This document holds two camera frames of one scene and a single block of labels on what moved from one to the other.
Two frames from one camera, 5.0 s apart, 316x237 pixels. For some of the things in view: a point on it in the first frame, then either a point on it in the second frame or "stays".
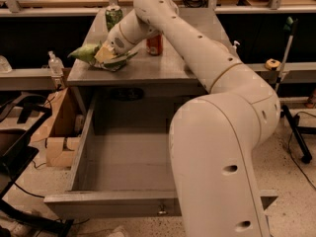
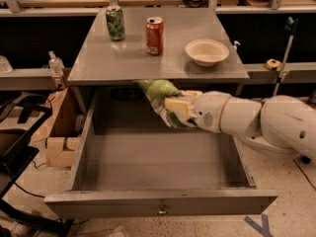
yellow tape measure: (272, 64) stays
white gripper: (115, 42) -> (208, 111)
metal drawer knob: (162, 208) stays
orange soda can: (154, 44) stays
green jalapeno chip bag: (87, 53) -> (157, 90)
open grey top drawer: (123, 167) stays
